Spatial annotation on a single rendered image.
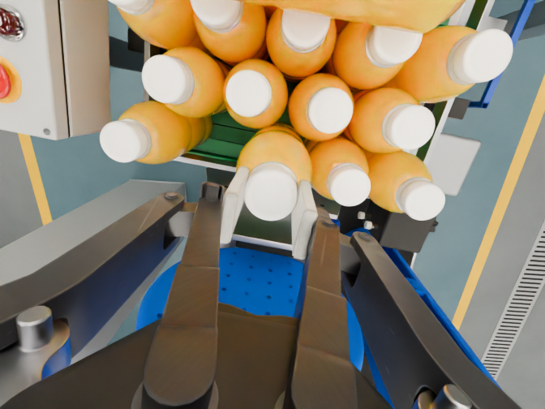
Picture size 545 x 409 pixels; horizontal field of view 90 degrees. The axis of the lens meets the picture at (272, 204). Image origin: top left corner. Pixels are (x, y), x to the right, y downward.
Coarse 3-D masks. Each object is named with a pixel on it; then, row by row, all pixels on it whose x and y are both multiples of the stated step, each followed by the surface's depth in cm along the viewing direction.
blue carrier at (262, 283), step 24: (240, 264) 43; (264, 264) 44; (288, 264) 46; (168, 288) 35; (240, 288) 38; (264, 288) 39; (288, 288) 40; (144, 312) 31; (264, 312) 35; (288, 312) 35; (360, 336) 34; (360, 360) 31
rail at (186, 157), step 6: (180, 156) 41; (186, 156) 41; (192, 156) 42; (198, 156) 43; (192, 162) 41; (198, 162) 41; (204, 162) 41; (210, 162) 41; (216, 162) 41; (222, 162) 42; (228, 162) 43; (234, 162) 43; (216, 168) 41; (222, 168) 41; (228, 168) 41; (234, 168) 41
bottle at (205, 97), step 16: (176, 48) 27; (192, 48) 28; (192, 64) 26; (208, 64) 28; (224, 64) 37; (192, 80) 26; (208, 80) 28; (224, 80) 31; (192, 96) 27; (208, 96) 29; (176, 112) 29; (192, 112) 29; (208, 112) 31
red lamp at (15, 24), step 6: (0, 12) 23; (6, 12) 24; (0, 18) 23; (6, 18) 24; (12, 18) 24; (0, 24) 24; (6, 24) 24; (12, 24) 24; (18, 24) 24; (0, 30) 24; (6, 30) 24; (12, 30) 24; (18, 30) 24; (6, 36) 24; (12, 36) 25
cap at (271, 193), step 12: (264, 168) 19; (276, 168) 19; (252, 180) 19; (264, 180) 19; (276, 180) 19; (288, 180) 19; (252, 192) 19; (264, 192) 19; (276, 192) 19; (288, 192) 19; (252, 204) 20; (264, 204) 20; (276, 204) 20; (288, 204) 20; (264, 216) 20; (276, 216) 20
